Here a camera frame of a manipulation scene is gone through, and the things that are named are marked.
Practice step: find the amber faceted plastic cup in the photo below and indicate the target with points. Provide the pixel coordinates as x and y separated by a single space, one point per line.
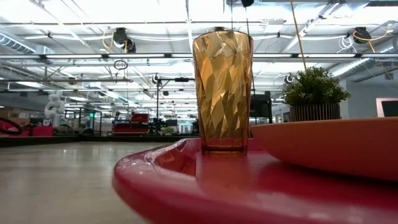
222 93

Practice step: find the orange plate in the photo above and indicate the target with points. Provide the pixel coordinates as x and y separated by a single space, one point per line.
335 146

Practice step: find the red plastic tray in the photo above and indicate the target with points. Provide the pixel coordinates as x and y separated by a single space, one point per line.
233 193

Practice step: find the small black ceiling reel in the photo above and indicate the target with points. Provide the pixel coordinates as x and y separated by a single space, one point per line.
288 78
155 78

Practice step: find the black monitor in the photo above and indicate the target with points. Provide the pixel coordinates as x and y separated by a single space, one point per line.
261 107

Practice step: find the red tool chest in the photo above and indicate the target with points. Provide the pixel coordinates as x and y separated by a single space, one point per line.
133 126

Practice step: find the green plant in ribbed pot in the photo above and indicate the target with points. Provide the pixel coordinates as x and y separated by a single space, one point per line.
314 87

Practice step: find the red bins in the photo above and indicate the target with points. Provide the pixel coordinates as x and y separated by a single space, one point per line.
42 131

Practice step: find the black hoop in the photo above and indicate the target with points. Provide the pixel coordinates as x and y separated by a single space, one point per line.
17 126

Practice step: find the white-framed dark screen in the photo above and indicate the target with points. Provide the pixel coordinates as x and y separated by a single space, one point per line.
390 108

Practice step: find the black metal frame stand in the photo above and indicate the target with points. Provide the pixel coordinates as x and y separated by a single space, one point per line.
157 102

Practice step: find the black metal table frame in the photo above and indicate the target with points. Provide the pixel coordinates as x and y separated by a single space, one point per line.
46 141

